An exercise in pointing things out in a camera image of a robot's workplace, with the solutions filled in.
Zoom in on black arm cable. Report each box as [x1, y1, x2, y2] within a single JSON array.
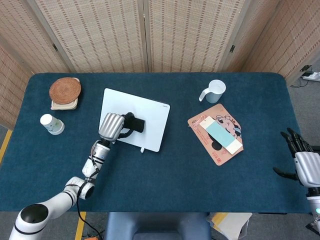
[[75, 182, 105, 240]]

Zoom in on white teal bookmark with tassel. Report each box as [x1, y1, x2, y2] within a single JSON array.
[[191, 117, 243, 155]]

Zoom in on woven bamboo screen panel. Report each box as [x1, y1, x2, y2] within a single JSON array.
[[224, 0, 320, 87], [0, 0, 75, 75], [142, 0, 247, 74], [0, 43, 33, 131], [26, 0, 151, 74]]

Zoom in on white power strip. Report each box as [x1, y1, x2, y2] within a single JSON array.
[[302, 71, 320, 81]]

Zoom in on white paper cup stack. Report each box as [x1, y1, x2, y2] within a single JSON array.
[[39, 113, 65, 136]]

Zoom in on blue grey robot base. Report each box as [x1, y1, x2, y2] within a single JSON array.
[[103, 211, 212, 240]]

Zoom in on pink cartoon pouch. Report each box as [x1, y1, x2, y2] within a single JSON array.
[[187, 103, 244, 166]]

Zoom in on white rectangular board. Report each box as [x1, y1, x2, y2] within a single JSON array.
[[98, 87, 171, 153]]

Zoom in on round woven rattan coaster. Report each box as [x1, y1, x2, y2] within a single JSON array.
[[48, 77, 82, 105]]

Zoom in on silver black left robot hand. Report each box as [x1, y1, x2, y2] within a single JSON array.
[[98, 111, 138, 146]]

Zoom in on white measuring cup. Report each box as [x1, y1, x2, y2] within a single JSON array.
[[198, 79, 227, 104]]

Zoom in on black whiteboard eraser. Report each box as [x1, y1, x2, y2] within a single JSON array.
[[124, 117, 146, 134]]

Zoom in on blue felt table cover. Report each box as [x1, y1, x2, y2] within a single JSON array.
[[0, 72, 312, 213]]

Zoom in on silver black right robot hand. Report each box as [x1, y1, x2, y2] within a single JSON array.
[[272, 127, 320, 187]]

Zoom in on yellow white paper envelopes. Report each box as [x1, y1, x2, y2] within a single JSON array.
[[207, 212, 253, 240]]

